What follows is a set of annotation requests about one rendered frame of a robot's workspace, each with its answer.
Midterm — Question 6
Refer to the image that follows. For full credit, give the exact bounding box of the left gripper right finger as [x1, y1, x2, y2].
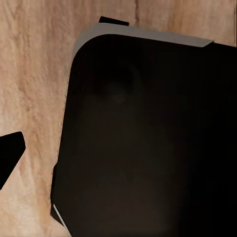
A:
[221, 131, 237, 171]

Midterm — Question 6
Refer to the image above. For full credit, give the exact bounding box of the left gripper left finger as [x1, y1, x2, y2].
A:
[0, 131, 26, 190]

